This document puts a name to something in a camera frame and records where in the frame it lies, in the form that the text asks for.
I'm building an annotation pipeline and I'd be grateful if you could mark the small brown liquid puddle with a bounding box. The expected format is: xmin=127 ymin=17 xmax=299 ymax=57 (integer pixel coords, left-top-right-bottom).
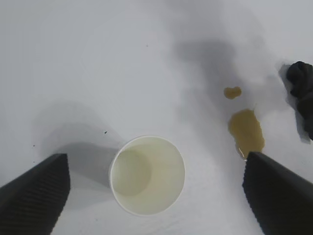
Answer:
xmin=224 ymin=86 xmax=243 ymax=100

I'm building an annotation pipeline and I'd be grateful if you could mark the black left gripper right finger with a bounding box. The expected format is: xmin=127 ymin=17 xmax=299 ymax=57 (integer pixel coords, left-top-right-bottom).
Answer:
xmin=242 ymin=151 xmax=313 ymax=235

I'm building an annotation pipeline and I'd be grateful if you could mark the white paper cup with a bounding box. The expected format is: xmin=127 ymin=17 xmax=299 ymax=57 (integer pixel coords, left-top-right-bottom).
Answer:
xmin=109 ymin=135 xmax=186 ymax=216

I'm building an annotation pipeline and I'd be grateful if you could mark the black cloth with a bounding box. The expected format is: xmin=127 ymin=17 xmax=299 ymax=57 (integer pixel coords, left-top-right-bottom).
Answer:
xmin=286 ymin=61 xmax=313 ymax=141

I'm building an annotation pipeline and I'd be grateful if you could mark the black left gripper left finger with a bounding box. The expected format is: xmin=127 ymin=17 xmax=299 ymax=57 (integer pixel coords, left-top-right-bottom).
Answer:
xmin=0 ymin=153 xmax=71 ymax=235

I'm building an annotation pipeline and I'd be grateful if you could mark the large brown liquid puddle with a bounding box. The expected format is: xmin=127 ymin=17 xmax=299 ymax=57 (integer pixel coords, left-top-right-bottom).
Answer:
xmin=228 ymin=109 xmax=266 ymax=161

